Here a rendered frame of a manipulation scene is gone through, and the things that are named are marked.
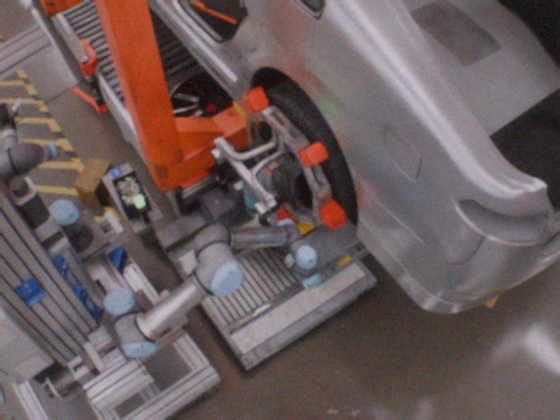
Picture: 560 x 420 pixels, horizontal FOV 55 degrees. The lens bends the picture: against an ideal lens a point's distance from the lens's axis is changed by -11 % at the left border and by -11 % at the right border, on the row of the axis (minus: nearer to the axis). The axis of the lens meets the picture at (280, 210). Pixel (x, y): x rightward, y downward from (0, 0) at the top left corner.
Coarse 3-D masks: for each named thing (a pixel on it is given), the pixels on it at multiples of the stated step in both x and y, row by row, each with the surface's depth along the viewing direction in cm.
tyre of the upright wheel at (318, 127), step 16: (272, 96) 248; (288, 96) 240; (304, 96) 239; (288, 112) 242; (304, 112) 234; (320, 112) 234; (304, 128) 237; (320, 128) 232; (336, 144) 233; (336, 160) 233; (336, 176) 235; (336, 192) 243; (352, 192) 242; (352, 208) 250
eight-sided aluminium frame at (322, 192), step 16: (256, 112) 250; (272, 112) 242; (256, 128) 273; (288, 128) 240; (256, 144) 278; (288, 144) 236; (304, 144) 234; (256, 160) 283; (320, 176) 237; (320, 192) 238; (288, 208) 279; (304, 208) 276; (320, 224) 256
